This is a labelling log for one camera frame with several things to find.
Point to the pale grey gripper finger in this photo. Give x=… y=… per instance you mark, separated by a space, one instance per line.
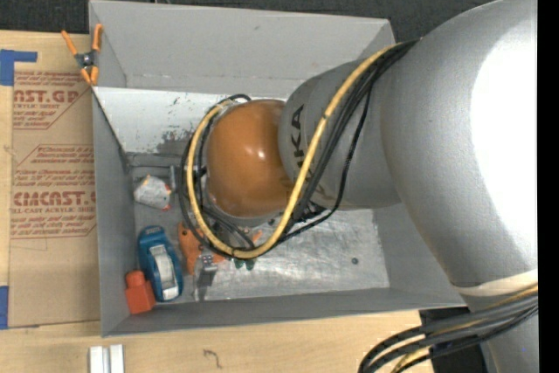
x=205 y=275

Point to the orange toy animal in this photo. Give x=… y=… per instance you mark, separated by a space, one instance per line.
x=190 y=246

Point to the blue tape dispenser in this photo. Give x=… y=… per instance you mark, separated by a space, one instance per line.
x=159 y=264

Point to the red-orange plastic block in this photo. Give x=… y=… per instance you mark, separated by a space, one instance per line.
x=140 y=294

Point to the white crumpled packet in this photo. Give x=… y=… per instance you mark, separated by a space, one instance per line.
x=150 y=192

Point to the brown cardboard board red print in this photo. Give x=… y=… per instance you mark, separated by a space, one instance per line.
x=52 y=266

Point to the grey metal bin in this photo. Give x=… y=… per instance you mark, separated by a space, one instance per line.
x=227 y=52

